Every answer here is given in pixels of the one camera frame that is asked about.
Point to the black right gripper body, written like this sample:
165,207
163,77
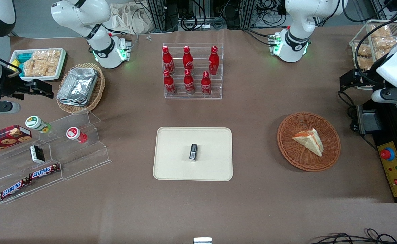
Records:
9,86

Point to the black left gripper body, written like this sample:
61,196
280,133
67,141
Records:
355,78

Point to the triangular sandwich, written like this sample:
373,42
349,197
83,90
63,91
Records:
310,142

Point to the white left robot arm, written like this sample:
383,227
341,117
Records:
297,20

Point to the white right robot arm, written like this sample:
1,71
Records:
83,13

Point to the white rectangular snack tray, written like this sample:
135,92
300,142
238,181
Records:
59,67

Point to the light oval wicker basket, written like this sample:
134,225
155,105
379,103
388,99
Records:
98,91

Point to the brown wicker basket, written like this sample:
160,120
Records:
286,145

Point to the beige plastic tray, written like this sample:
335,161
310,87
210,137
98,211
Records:
174,156

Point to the fried snack bag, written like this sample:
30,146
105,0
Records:
383,42
380,31
361,50
363,62

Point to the rice cracker bag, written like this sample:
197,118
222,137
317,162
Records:
32,67
51,59

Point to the green yogurt bottle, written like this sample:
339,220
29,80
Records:
35,123

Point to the green snack pack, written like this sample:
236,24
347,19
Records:
23,57

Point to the aluminium foil container stack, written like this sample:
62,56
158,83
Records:
78,84

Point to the grey power box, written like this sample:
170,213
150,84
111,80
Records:
370,122

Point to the red yogurt bottle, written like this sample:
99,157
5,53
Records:
74,134

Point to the red cookie box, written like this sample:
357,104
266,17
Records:
1,139

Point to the black table appliance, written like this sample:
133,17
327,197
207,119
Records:
388,135

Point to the small black white box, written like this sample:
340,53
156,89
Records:
37,154

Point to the clear acrylic step shelf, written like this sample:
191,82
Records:
79,159

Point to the red emergency stop button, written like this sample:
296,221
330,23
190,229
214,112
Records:
387,154

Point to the Snickers chocolate bar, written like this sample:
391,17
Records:
13,189
44,171

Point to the beige cloth bag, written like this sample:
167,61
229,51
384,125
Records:
130,18

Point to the red cola bottle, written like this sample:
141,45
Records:
169,84
206,86
213,62
189,84
187,61
168,61

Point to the clear acrylic bottle rack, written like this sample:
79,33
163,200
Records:
196,96

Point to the small black packet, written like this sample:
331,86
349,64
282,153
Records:
193,152

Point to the white black device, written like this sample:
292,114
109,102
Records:
202,240

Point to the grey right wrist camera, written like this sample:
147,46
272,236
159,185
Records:
1,107

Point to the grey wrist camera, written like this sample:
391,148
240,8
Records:
1,107
388,96

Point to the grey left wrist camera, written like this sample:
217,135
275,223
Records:
388,96

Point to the aluminium frame post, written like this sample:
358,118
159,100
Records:
159,15

